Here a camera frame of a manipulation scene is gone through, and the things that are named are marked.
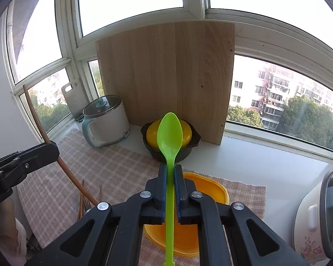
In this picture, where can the long wooden stick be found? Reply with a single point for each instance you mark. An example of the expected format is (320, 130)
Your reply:
(41, 128)

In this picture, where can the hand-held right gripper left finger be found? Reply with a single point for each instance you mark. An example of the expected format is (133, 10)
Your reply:
(162, 191)

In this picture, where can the black ceramic pot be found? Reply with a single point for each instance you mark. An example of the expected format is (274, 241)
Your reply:
(155, 153)

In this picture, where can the green plastic spoon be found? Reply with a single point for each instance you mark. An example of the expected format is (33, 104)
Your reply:
(169, 138)

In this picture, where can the white floral rice cooker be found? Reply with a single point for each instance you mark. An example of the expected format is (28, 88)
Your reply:
(308, 199)

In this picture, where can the pink apartment building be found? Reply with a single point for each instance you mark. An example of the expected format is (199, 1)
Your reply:
(277, 88)

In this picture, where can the black scissors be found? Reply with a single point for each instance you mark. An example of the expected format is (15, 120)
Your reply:
(80, 118)

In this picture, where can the wooden board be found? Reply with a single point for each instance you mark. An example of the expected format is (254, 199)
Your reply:
(166, 74)

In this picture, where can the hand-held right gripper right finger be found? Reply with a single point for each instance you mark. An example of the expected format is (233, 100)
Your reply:
(178, 191)

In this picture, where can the white teal electric cooker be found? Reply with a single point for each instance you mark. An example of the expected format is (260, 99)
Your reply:
(111, 130)

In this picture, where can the glass cooker lid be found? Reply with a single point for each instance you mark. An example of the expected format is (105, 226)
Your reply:
(102, 105)

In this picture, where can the pink checked cloth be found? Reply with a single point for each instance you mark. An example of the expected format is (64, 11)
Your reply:
(113, 166)

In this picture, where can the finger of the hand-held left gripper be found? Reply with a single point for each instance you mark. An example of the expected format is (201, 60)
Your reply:
(41, 155)
(2, 163)

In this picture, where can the yellow plastic container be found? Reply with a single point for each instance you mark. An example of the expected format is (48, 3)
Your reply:
(208, 191)

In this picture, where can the white cutting board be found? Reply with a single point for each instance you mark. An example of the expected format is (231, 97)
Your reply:
(75, 99)

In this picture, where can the person's left forearm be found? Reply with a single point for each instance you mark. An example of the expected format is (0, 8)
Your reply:
(8, 235)

